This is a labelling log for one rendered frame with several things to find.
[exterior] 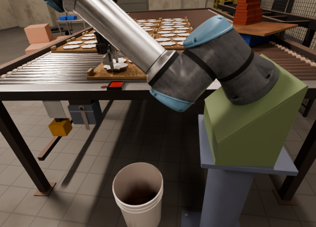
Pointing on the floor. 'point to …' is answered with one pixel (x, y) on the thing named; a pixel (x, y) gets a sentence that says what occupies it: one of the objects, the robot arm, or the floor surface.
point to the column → (228, 186)
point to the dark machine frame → (275, 17)
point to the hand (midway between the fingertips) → (115, 66)
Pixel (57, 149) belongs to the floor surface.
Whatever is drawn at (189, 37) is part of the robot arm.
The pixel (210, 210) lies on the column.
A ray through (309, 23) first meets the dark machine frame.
